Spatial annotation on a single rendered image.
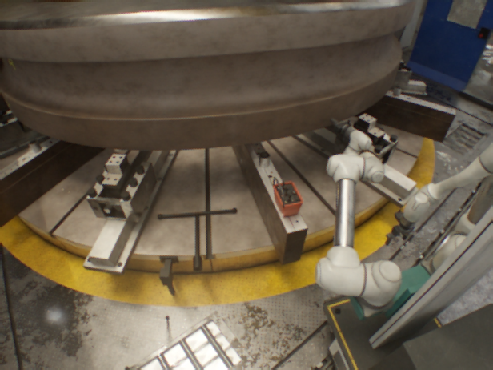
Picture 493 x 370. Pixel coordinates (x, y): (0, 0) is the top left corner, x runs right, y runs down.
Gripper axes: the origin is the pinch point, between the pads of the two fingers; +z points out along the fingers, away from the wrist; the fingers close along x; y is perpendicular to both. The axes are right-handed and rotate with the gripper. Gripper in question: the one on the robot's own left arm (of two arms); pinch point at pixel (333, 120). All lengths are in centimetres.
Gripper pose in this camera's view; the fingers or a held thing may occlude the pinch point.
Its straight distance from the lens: 239.6
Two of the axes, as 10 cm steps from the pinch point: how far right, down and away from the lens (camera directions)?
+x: -8.6, 3.5, -3.6
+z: -5.1, -6.0, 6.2
